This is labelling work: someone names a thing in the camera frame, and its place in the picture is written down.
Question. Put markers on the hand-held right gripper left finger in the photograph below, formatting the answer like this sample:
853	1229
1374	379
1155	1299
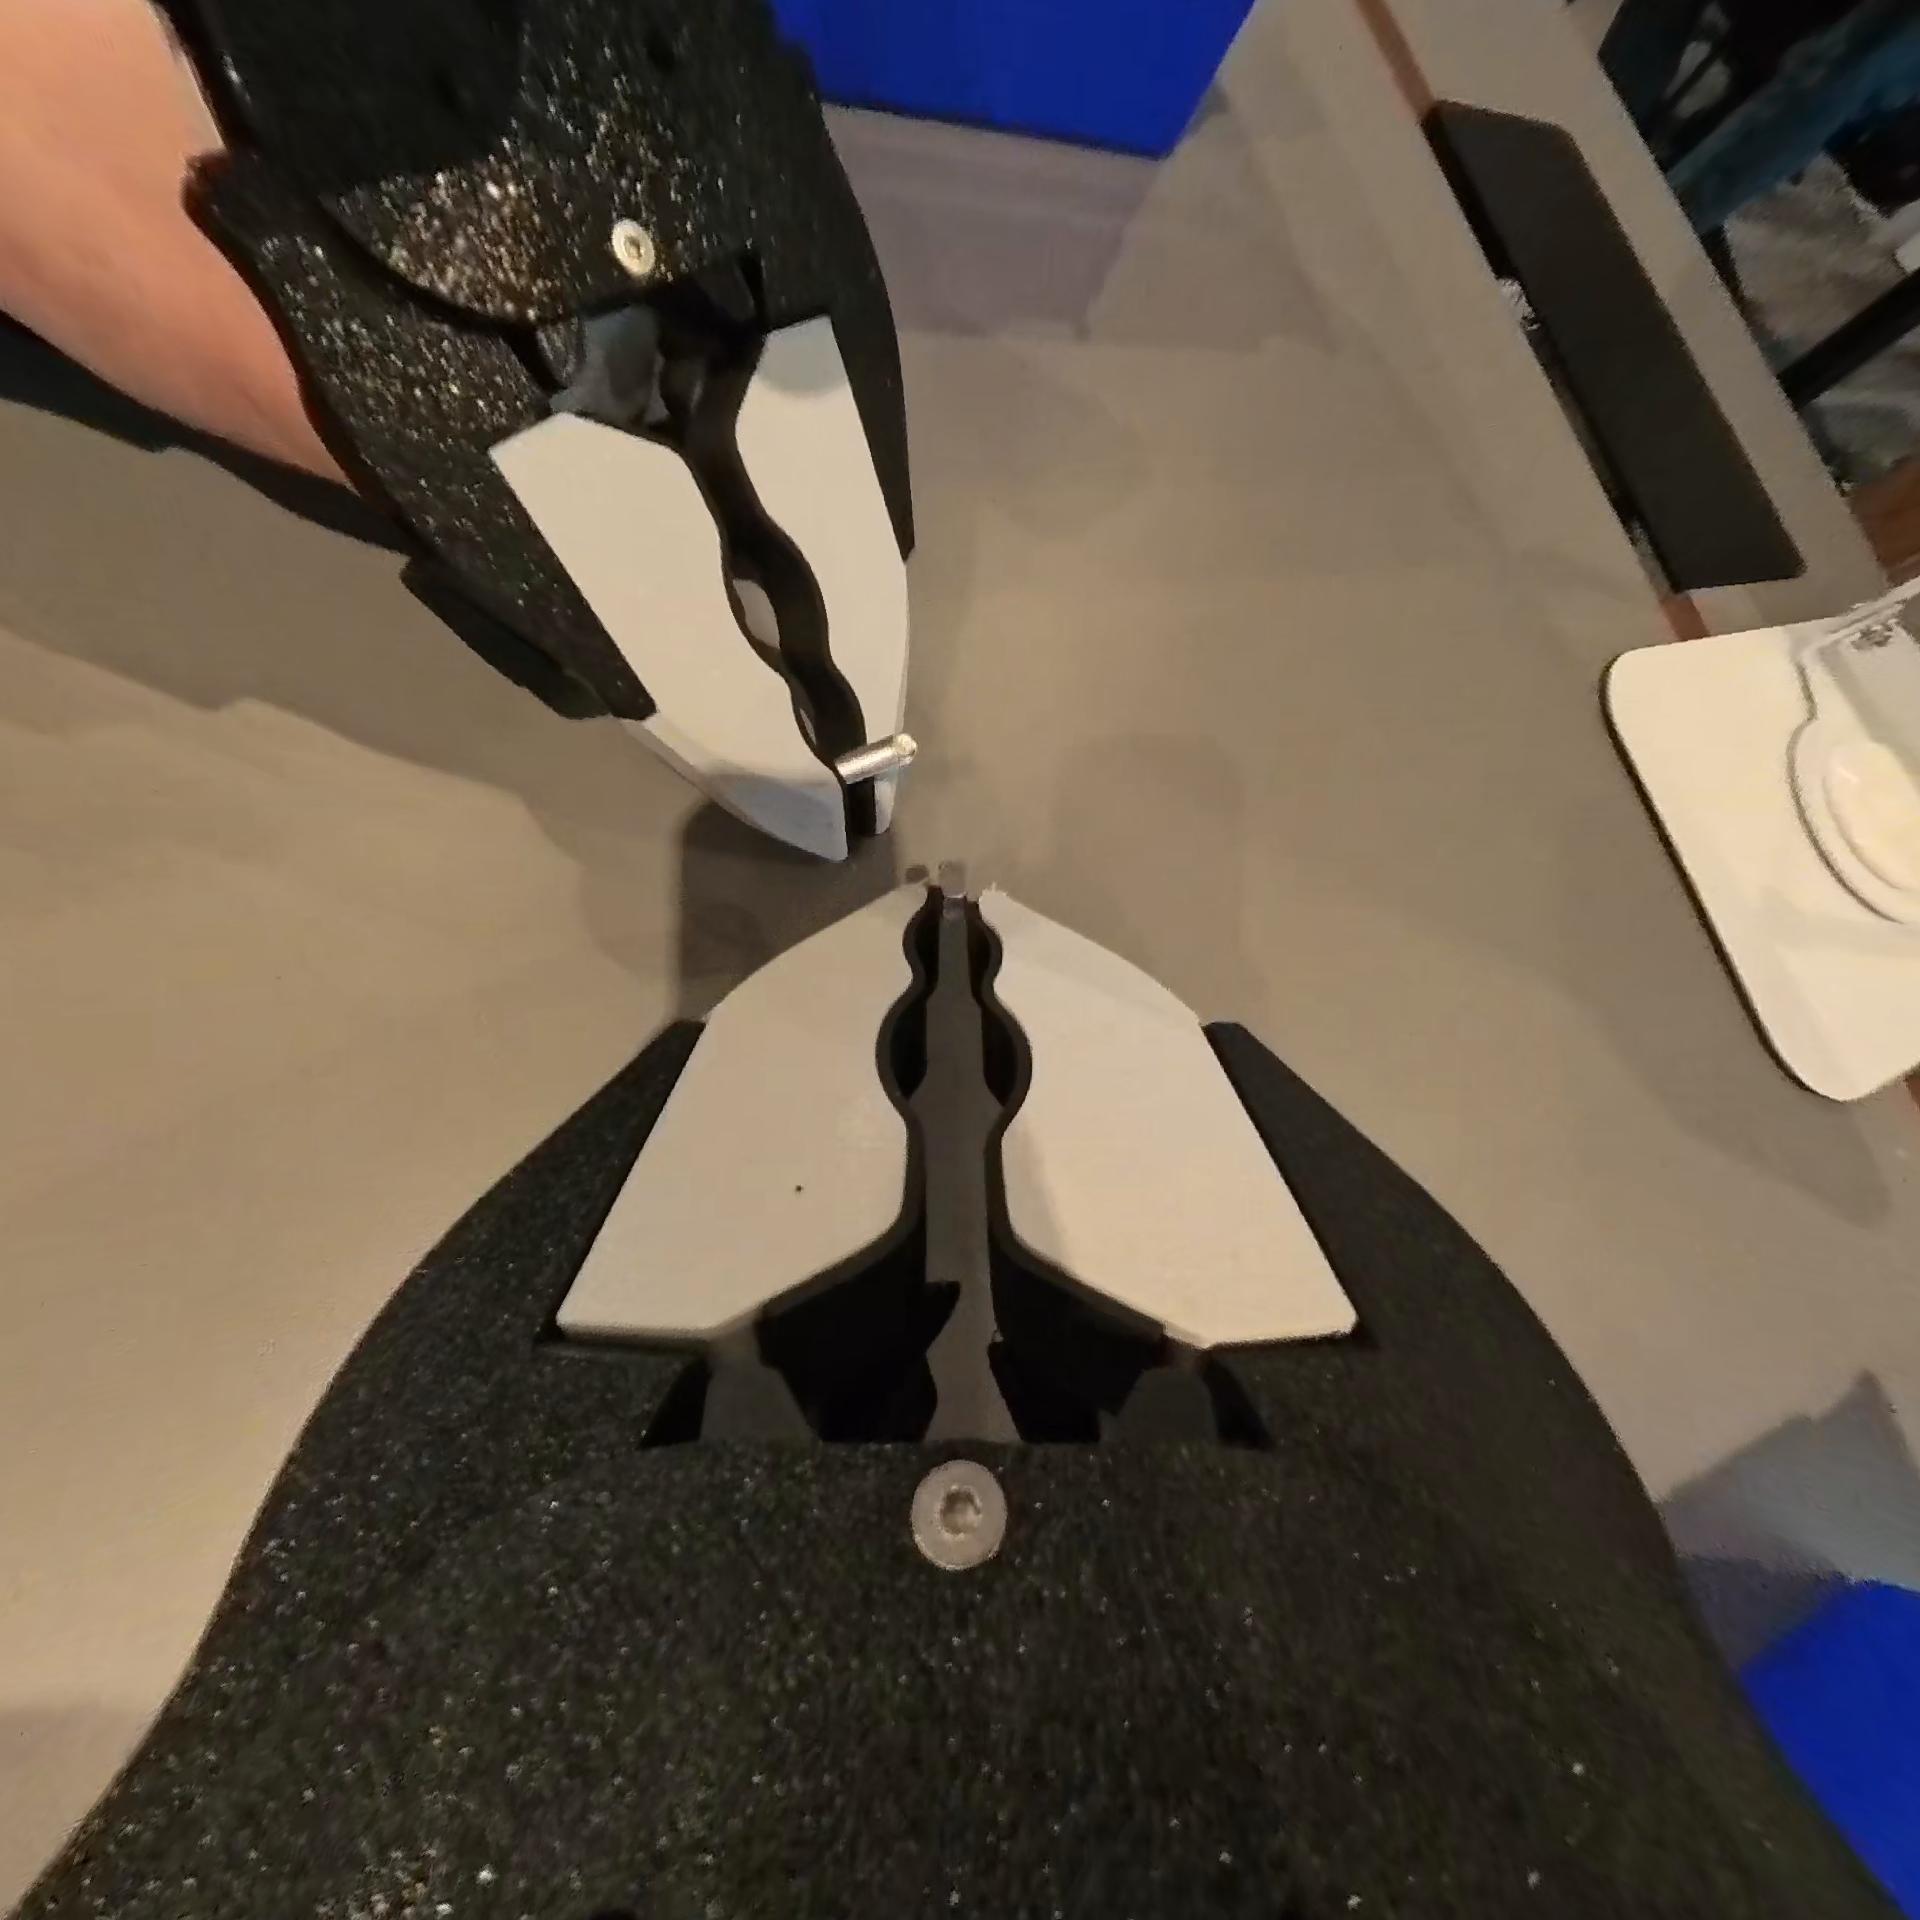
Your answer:
750	1170

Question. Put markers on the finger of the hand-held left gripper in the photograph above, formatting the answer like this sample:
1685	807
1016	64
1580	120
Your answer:
646	599
839	510

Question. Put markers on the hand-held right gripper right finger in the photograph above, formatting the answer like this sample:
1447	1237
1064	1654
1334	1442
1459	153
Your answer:
1155	1184

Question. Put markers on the silver bolt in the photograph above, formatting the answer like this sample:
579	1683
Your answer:
879	755

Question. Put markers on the blue plastic bin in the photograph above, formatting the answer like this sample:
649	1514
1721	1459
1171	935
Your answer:
1020	61
1846	1725

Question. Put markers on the person's left hand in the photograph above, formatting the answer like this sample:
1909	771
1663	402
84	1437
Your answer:
105	166

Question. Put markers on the black rubber mat strip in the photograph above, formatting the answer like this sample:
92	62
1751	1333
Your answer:
1622	346

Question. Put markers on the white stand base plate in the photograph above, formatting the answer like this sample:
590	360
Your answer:
1694	840

